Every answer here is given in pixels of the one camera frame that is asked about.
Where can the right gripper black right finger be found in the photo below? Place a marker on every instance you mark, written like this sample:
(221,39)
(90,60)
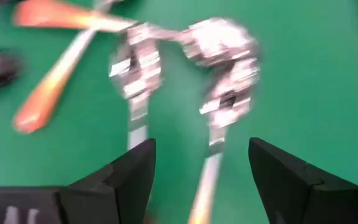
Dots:
(306,202)

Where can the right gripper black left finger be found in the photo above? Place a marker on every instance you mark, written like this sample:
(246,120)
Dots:
(89,205)

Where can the green table mat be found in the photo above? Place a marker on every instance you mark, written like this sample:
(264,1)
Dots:
(306,77)

